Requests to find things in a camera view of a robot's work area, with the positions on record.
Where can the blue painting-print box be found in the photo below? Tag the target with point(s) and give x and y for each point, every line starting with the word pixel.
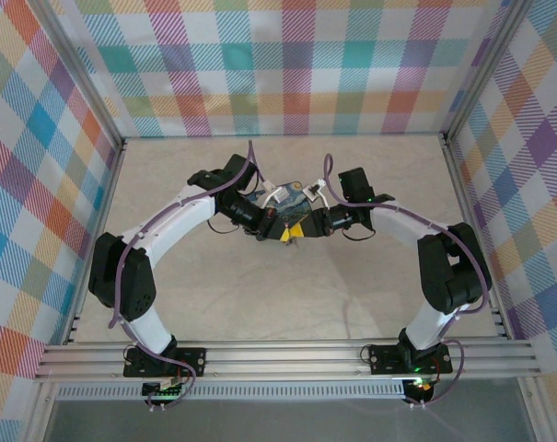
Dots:
pixel 293 206

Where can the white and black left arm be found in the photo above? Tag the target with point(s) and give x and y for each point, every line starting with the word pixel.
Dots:
pixel 181 221

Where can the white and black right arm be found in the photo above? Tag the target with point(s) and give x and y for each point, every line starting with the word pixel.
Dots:
pixel 398 221

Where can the green-lit circuit board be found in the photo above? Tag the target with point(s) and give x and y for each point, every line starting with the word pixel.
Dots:
pixel 163 390

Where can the aluminium mounting rail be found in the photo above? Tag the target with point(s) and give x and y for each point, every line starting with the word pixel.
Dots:
pixel 282 359

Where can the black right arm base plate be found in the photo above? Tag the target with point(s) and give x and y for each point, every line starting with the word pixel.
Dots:
pixel 384 359

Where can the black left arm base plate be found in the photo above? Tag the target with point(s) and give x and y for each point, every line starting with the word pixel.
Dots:
pixel 193 361

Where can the aluminium frame post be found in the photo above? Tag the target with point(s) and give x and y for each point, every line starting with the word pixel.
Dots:
pixel 483 78
pixel 82 92

